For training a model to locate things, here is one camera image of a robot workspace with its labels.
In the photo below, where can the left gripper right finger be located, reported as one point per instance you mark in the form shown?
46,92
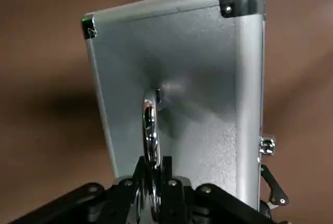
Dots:
197,205

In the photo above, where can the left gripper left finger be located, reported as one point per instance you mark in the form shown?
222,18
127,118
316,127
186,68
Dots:
104,203

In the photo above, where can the silver aluminium first-aid case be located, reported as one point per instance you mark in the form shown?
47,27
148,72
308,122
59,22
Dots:
182,78

